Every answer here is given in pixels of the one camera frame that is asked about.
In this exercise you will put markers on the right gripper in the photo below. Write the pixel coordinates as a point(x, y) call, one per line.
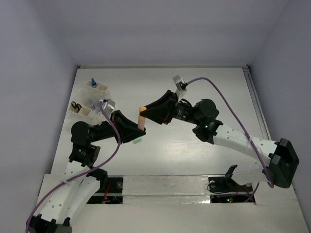
point(163, 110)

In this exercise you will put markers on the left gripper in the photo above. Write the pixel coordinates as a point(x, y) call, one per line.
point(127, 129)

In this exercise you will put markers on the orange highlighter marker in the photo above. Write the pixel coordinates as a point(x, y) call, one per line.
point(141, 123)

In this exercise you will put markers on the orange marker cap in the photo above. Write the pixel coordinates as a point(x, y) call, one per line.
point(141, 109)

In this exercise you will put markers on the clear jar purple contents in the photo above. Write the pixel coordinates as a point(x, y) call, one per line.
point(88, 103)

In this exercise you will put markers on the black handled scissors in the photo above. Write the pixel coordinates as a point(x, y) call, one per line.
point(76, 106)

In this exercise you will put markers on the clear spray bottle blue cap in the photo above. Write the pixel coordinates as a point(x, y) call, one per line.
point(93, 83)

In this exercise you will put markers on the clear jar blue beads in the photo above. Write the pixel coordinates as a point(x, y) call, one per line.
point(97, 105)

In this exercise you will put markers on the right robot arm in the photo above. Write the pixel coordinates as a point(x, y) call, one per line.
point(276, 161)

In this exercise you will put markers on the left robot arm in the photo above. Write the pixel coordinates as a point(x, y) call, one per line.
point(81, 179)

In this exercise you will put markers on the green marker cap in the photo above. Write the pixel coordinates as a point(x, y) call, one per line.
point(137, 140)

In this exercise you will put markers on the cream divided box front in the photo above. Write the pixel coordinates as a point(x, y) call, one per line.
point(83, 114)

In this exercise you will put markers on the cream divided box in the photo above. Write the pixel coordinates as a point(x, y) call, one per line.
point(99, 88)
point(83, 114)

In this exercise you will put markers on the cream divided box rear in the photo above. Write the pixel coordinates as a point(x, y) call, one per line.
point(99, 88)

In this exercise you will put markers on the clear organizer bin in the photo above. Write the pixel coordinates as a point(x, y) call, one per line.
point(83, 93)

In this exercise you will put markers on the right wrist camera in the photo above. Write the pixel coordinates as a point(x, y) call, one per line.
point(180, 86)

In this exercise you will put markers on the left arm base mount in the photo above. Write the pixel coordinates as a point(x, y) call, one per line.
point(111, 194)

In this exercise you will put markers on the aluminium side rail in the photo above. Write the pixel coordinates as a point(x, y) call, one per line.
point(255, 100)

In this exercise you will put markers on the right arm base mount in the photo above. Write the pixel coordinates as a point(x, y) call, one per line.
point(223, 189)

